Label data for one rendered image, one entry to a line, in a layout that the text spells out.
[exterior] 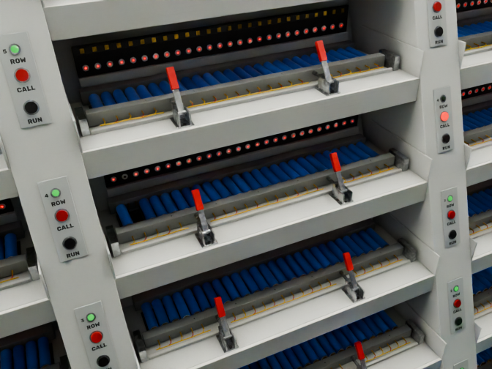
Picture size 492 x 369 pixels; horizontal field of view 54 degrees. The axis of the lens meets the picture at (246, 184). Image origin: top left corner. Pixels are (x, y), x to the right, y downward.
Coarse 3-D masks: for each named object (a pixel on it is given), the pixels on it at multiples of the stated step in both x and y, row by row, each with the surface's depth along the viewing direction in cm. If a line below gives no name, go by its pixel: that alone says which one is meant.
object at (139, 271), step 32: (352, 128) 104; (384, 128) 102; (224, 160) 95; (416, 160) 95; (384, 192) 91; (416, 192) 93; (192, 224) 85; (256, 224) 84; (288, 224) 84; (320, 224) 87; (128, 256) 78; (160, 256) 78; (192, 256) 78; (224, 256) 81; (128, 288) 76
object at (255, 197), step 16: (368, 160) 96; (384, 160) 97; (304, 176) 92; (320, 176) 92; (352, 176) 94; (256, 192) 88; (272, 192) 88; (288, 192) 90; (192, 208) 85; (208, 208) 84; (224, 208) 86; (240, 208) 87; (256, 208) 86; (144, 224) 81; (160, 224) 82; (176, 224) 83; (128, 240) 81; (144, 240) 80
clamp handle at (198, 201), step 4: (192, 192) 79; (196, 192) 79; (196, 196) 79; (200, 196) 80; (196, 200) 79; (200, 200) 80; (196, 204) 79; (200, 204) 80; (196, 208) 79; (200, 208) 79; (200, 212) 80; (200, 216) 80; (204, 216) 80; (200, 220) 80; (204, 220) 80; (204, 224) 80; (204, 228) 80; (208, 228) 80
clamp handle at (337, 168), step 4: (336, 152) 88; (332, 156) 88; (336, 156) 88; (332, 160) 88; (336, 160) 88; (332, 164) 88; (336, 164) 88; (336, 168) 88; (340, 168) 88; (336, 172) 88; (340, 172) 88; (336, 176) 88; (340, 176) 88; (340, 180) 88; (340, 184) 88; (340, 188) 88; (344, 188) 88
